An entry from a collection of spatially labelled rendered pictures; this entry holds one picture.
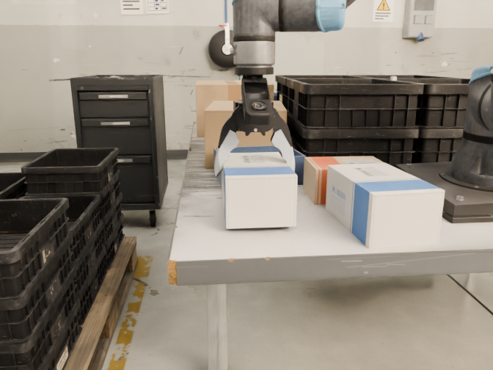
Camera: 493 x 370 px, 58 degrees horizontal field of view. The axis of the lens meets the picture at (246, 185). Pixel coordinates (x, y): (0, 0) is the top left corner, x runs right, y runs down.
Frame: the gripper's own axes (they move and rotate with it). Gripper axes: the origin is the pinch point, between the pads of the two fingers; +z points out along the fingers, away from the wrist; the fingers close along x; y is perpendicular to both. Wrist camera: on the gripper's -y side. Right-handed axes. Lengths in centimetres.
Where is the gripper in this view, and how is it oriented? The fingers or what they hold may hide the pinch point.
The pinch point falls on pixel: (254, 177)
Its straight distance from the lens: 83.1
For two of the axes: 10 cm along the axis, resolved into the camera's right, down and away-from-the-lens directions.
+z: 0.0, 9.6, 2.6
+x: -10.0, 0.3, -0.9
